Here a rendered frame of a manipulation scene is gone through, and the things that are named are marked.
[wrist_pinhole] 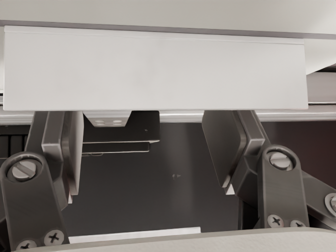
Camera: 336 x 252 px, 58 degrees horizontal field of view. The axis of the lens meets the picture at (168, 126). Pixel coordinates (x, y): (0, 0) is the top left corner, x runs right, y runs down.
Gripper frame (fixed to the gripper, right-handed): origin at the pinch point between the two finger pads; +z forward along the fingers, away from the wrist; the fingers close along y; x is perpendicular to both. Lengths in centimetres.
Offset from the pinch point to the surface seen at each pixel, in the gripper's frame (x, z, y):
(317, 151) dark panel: -45, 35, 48
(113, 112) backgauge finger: -6.9, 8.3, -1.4
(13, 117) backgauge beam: -20.8, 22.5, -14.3
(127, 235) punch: -8.5, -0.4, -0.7
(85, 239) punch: -8.5, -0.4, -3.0
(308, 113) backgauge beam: -20.3, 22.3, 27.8
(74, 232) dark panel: -55, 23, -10
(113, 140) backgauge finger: -18.5, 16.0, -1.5
